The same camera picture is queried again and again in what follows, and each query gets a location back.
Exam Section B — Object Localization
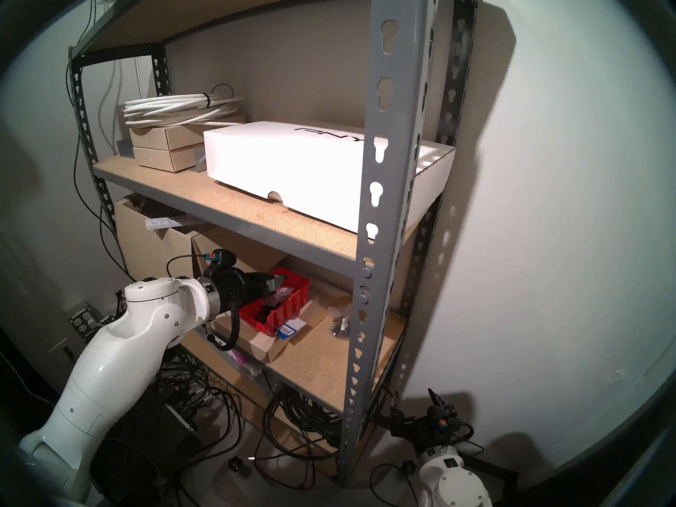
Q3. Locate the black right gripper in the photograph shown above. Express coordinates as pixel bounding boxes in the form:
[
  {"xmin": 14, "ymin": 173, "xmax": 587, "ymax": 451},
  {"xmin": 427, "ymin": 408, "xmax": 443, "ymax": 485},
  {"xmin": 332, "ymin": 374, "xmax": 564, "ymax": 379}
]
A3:
[{"xmin": 390, "ymin": 388, "xmax": 473, "ymax": 451}]

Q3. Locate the grey wall power outlet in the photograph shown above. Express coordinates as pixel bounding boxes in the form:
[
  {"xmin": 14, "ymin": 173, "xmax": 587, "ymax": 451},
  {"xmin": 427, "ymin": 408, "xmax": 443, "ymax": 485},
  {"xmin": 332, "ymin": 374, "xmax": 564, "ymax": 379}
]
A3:
[{"xmin": 68, "ymin": 304, "xmax": 109, "ymax": 345}]

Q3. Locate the black hanging wall cable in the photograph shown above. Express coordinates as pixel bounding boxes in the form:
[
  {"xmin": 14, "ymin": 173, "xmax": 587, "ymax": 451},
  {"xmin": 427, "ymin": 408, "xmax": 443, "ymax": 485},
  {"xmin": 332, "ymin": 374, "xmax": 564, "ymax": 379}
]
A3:
[{"xmin": 64, "ymin": 62, "xmax": 143, "ymax": 285}]

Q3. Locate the red plastic bin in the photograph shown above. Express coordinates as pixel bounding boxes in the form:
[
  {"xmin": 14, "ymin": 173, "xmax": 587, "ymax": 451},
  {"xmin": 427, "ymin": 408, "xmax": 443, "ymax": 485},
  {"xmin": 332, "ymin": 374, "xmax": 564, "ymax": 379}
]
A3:
[{"xmin": 238, "ymin": 268, "xmax": 311, "ymax": 337}]

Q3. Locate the flat cardboard box open lid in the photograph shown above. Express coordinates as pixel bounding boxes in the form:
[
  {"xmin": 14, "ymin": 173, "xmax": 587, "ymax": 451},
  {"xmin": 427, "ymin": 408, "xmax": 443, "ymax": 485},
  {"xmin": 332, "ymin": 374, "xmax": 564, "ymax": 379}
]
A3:
[{"xmin": 190, "ymin": 231, "xmax": 339, "ymax": 364}]

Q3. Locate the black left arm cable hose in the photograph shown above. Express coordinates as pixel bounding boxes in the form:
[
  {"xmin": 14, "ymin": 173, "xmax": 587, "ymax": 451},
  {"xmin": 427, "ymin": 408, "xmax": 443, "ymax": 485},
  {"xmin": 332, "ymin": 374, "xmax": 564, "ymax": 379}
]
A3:
[{"xmin": 203, "ymin": 300, "xmax": 241, "ymax": 352}]

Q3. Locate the clear bag of black screws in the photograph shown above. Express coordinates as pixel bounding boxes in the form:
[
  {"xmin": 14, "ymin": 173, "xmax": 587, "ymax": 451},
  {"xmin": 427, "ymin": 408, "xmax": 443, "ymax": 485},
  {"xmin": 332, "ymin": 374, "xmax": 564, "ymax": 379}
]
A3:
[{"xmin": 326, "ymin": 305, "xmax": 352, "ymax": 340}]

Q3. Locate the black box on floor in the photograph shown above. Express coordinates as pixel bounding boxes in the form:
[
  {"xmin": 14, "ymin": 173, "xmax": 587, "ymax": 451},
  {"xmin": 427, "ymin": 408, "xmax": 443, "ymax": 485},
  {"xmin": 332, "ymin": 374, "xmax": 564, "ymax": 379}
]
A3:
[{"xmin": 106, "ymin": 390, "xmax": 200, "ymax": 459}]

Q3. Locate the large white PNY box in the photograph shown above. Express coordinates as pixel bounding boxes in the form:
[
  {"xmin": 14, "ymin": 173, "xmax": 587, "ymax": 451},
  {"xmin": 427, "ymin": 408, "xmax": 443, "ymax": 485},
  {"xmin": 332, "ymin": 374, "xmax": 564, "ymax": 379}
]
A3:
[{"xmin": 203, "ymin": 121, "xmax": 456, "ymax": 234}]

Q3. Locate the white coiled cable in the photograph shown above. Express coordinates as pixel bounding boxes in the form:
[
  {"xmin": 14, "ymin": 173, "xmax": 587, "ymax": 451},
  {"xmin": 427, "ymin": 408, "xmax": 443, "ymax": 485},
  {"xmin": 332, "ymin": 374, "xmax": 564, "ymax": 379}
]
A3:
[{"xmin": 123, "ymin": 85, "xmax": 243, "ymax": 127}]

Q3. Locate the large open cardboard box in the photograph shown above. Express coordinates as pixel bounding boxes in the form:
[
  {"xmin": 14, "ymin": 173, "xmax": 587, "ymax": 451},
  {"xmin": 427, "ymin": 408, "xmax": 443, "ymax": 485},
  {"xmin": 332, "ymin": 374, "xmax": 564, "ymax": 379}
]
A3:
[{"xmin": 114, "ymin": 194, "xmax": 217, "ymax": 326}]

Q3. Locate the grey metal rack shelf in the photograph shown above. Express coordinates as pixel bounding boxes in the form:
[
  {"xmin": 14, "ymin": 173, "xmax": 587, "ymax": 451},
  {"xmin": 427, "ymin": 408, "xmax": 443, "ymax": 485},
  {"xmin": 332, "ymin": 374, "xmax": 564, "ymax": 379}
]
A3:
[{"xmin": 68, "ymin": 0, "xmax": 481, "ymax": 485}]

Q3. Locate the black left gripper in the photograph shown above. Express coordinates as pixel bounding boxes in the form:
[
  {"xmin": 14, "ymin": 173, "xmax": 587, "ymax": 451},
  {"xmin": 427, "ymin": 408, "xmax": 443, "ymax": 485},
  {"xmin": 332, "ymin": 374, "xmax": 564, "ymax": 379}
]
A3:
[{"xmin": 205, "ymin": 252, "xmax": 288, "ymax": 314}]

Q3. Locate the black coiled cable bundle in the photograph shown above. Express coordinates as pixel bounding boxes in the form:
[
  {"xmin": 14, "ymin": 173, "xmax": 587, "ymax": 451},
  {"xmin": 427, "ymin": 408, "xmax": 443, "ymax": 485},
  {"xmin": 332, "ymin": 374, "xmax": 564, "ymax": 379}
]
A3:
[{"xmin": 264, "ymin": 387, "xmax": 365, "ymax": 459}]

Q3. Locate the small flat cardboard box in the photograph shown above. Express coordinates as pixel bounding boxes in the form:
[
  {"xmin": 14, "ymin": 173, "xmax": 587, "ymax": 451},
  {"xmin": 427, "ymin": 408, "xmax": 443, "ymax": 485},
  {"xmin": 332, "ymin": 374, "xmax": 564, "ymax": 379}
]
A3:
[
  {"xmin": 131, "ymin": 144, "xmax": 204, "ymax": 173},
  {"xmin": 128, "ymin": 121, "xmax": 245, "ymax": 151}
]

